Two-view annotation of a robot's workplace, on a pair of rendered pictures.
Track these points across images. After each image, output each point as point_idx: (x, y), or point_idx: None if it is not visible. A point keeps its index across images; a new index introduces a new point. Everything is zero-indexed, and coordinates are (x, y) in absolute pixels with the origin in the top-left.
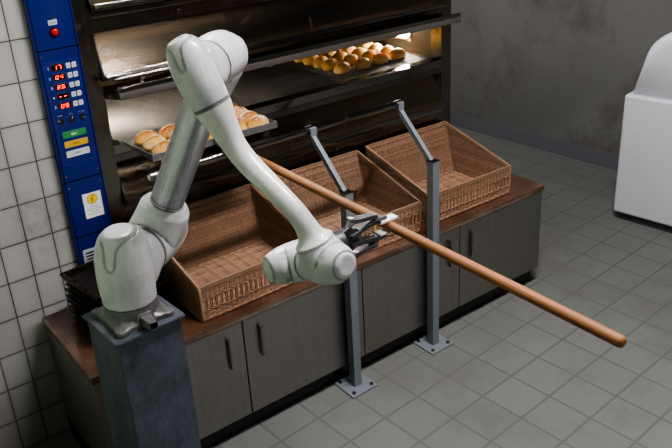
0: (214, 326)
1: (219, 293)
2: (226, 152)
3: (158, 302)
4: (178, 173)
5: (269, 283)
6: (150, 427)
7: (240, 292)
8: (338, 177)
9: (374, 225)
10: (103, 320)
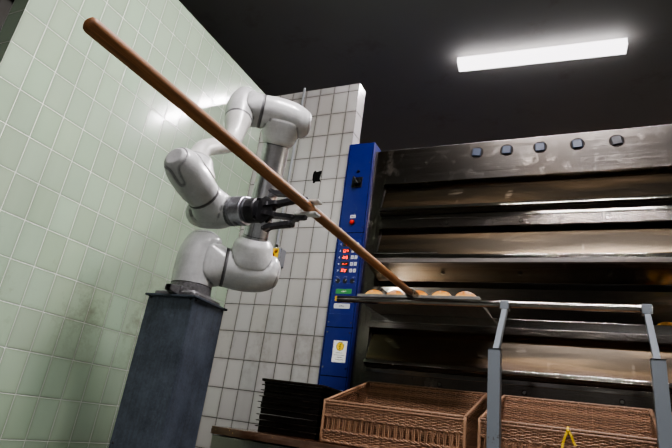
0: (318, 442)
1: (342, 417)
2: None
3: (196, 289)
4: None
5: (398, 439)
6: (135, 386)
7: (364, 431)
8: (498, 338)
9: (290, 200)
10: None
